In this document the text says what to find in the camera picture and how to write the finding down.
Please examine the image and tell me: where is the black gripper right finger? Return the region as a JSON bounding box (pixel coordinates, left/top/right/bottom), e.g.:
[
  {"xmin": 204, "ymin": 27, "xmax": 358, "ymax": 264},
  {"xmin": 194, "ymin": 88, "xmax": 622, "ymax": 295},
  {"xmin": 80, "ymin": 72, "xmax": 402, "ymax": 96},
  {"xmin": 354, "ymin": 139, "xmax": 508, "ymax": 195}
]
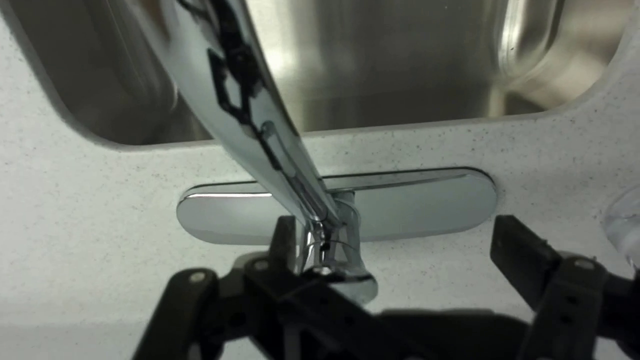
[{"xmin": 489, "ymin": 213, "xmax": 640, "ymax": 360}]

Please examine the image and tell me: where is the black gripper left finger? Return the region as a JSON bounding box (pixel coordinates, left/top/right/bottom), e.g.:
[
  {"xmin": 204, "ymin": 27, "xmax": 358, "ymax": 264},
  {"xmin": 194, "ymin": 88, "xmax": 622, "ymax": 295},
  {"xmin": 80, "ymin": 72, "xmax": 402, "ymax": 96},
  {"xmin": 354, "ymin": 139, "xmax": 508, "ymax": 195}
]
[{"xmin": 128, "ymin": 215, "xmax": 402, "ymax": 360}]

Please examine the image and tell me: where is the chrome tap nozzle spout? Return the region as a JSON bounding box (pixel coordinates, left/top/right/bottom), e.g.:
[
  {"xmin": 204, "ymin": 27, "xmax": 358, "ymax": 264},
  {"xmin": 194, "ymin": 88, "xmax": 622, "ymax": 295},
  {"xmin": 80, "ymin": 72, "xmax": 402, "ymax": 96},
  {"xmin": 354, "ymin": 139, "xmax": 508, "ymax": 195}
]
[{"xmin": 108, "ymin": 0, "xmax": 347, "ymax": 232}]

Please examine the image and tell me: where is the stainless steel sink basin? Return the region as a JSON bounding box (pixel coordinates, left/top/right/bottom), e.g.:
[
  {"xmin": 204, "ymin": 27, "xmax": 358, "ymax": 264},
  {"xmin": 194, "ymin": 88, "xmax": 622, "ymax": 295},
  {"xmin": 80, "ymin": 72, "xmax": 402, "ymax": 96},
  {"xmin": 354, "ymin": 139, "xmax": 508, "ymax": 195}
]
[{"xmin": 0, "ymin": 0, "xmax": 636, "ymax": 150}]

